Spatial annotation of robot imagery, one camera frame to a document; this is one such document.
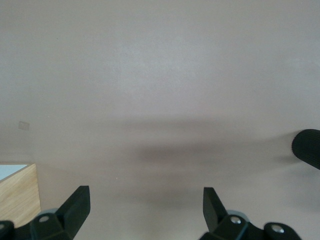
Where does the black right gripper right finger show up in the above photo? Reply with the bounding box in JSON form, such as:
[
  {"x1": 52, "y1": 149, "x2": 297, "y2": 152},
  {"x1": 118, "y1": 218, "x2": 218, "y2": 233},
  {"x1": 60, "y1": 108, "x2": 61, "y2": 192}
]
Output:
[{"x1": 198, "y1": 187, "x2": 301, "y2": 240}]

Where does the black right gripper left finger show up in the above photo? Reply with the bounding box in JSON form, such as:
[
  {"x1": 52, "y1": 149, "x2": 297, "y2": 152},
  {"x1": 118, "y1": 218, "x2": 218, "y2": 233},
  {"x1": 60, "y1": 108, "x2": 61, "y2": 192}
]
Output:
[{"x1": 0, "y1": 185, "x2": 91, "y2": 240}]

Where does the black ribbed cylinder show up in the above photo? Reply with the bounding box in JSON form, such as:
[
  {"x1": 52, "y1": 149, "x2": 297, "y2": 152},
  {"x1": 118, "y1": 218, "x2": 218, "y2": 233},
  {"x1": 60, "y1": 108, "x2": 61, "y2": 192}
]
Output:
[{"x1": 291, "y1": 128, "x2": 320, "y2": 172}]

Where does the wooden drawer cabinet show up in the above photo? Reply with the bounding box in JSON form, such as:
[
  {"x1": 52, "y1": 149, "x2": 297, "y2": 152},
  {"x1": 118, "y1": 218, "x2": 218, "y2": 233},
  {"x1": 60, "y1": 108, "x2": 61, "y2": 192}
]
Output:
[{"x1": 0, "y1": 163, "x2": 42, "y2": 227}]

